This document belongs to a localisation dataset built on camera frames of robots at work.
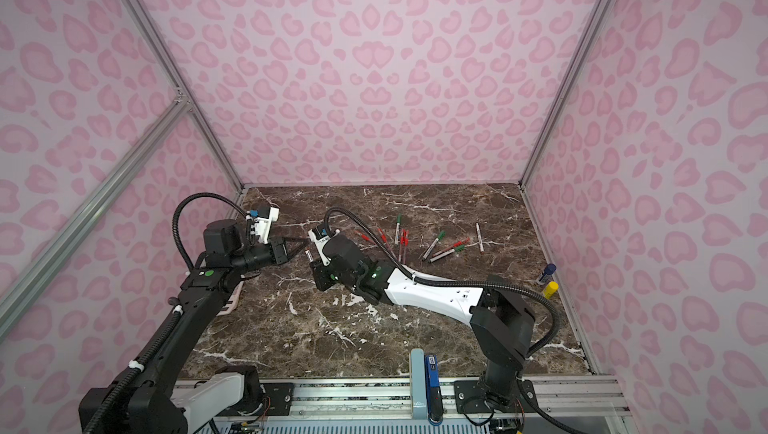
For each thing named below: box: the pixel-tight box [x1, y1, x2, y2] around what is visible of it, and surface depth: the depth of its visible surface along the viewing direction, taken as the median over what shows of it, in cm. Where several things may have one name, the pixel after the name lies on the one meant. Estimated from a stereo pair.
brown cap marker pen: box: [475, 222, 485, 255], surface depth 106 cm
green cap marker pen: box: [422, 230, 446, 261], surface depth 103 cm
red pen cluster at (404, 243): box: [400, 228, 409, 265], surface depth 103 cm
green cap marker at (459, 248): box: [430, 245, 465, 263], surface depth 102 cm
